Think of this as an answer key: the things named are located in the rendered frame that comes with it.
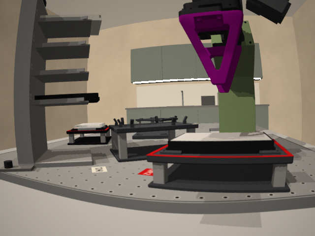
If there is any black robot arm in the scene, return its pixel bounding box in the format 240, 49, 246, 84
238, 0, 291, 24

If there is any black cylinder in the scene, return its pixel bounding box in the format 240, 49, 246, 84
4, 160, 13, 169

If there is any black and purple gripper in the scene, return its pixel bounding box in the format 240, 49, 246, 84
179, 0, 244, 93

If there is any grey shelf rack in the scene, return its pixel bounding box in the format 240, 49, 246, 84
14, 0, 93, 168

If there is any white well plate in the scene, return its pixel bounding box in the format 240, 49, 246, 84
74, 122, 106, 130

